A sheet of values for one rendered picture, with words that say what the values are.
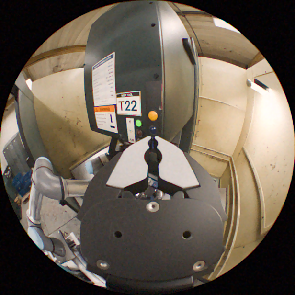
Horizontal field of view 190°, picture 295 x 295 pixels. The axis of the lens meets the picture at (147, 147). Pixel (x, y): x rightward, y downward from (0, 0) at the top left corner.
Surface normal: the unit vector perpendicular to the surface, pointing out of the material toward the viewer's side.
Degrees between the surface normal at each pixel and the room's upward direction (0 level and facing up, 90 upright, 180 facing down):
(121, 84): 90
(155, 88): 90
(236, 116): 90
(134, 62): 90
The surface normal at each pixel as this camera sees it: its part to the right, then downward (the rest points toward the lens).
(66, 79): 0.84, 0.27
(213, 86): -0.54, 0.46
